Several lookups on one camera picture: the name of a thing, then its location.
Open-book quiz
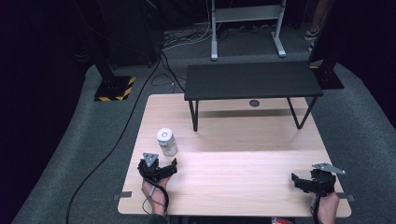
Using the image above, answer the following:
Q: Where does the person's right hand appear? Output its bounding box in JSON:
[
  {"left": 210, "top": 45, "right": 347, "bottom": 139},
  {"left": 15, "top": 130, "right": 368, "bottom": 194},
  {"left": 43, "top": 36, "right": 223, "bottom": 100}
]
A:
[{"left": 310, "top": 190, "right": 341, "bottom": 224}]

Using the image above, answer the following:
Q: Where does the right hand-held gripper cable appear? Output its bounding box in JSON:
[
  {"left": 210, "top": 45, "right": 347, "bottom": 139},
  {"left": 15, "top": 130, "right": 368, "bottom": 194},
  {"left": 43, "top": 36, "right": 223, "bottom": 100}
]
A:
[{"left": 309, "top": 193, "right": 321, "bottom": 224}]

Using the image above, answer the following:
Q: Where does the white plastic bottle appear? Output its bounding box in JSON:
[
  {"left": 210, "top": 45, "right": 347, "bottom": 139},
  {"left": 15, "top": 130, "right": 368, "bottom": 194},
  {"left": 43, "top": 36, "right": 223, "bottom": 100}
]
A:
[{"left": 156, "top": 127, "right": 178, "bottom": 157}]

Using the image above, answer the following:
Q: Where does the hand-held gripper cable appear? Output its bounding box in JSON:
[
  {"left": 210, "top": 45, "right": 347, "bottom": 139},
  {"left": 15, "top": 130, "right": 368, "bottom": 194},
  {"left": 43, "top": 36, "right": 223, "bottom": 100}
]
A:
[
  {"left": 309, "top": 193, "right": 321, "bottom": 224},
  {"left": 142, "top": 175, "right": 171, "bottom": 217}
]

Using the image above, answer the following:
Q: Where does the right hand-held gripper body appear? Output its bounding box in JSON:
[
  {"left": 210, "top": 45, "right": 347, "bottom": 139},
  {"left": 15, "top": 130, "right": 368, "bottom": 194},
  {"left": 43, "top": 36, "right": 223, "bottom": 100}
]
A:
[{"left": 308, "top": 162, "right": 347, "bottom": 198}]

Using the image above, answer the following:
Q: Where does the white metal desk frame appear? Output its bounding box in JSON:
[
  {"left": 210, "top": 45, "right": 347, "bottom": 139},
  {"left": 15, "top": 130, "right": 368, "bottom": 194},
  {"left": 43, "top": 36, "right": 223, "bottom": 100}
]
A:
[{"left": 210, "top": 0, "right": 288, "bottom": 62}]

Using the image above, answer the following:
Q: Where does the grey table edge bracket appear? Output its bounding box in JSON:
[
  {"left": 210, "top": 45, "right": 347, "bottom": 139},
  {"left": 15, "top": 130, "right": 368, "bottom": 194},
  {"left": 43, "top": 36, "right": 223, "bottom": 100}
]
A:
[
  {"left": 112, "top": 191, "right": 133, "bottom": 201},
  {"left": 336, "top": 192, "right": 356, "bottom": 203}
]

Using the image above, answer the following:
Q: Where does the bundle of floor cables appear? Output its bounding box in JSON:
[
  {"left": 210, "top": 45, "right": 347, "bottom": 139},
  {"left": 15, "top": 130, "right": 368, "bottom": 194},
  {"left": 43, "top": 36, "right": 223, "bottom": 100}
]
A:
[{"left": 150, "top": 21, "right": 219, "bottom": 94}]

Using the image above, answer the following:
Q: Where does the black low shelf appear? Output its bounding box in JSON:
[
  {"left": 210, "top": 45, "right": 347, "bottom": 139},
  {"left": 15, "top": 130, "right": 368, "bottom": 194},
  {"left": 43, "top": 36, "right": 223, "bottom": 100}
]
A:
[{"left": 183, "top": 60, "right": 325, "bottom": 133}]

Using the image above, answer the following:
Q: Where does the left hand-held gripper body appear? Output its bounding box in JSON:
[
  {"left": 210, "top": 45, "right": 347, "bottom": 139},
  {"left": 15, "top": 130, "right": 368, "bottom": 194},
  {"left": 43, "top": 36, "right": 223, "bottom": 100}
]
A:
[{"left": 137, "top": 152, "right": 165, "bottom": 185}]

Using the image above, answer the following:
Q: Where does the long black floor cable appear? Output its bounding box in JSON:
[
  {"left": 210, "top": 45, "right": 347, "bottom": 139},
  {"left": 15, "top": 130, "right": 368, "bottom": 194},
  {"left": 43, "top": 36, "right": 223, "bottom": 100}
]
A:
[{"left": 64, "top": 50, "right": 163, "bottom": 224}]

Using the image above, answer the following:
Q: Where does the striped black stand base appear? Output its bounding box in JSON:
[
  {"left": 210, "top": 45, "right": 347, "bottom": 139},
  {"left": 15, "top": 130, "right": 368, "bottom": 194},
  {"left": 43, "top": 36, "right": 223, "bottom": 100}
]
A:
[{"left": 93, "top": 76, "right": 136, "bottom": 103}]

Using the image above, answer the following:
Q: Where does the left hand-held gripper cable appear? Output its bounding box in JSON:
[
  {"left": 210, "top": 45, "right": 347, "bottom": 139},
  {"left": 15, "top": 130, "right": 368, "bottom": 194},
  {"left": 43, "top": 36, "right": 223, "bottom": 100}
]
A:
[{"left": 142, "top": 175, "right": 171, "bottom": 217}]

